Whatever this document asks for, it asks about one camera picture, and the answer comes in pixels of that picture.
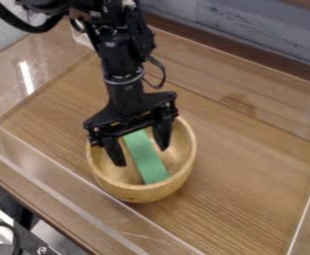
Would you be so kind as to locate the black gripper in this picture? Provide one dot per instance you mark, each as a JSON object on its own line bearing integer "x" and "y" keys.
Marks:
{"x": 130, "y": 111}

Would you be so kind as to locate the green rectangular block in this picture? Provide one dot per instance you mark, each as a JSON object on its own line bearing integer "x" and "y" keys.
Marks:
{"x": 149, "y": 163}

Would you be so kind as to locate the brown wooden bowl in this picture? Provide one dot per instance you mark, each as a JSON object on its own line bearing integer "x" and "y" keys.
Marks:
{"x": 122, "y": 181}

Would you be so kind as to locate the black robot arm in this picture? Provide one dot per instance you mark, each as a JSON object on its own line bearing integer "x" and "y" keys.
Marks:
{"x": 123, "y": 40}

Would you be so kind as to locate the clear acrylic tray enclosure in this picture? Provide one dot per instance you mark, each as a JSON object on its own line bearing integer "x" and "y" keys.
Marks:
{"x": 236, "y": 150}

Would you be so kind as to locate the black metal bracket with bolt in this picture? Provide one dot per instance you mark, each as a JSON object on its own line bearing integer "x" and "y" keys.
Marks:
{"x": 31, "y": 244}

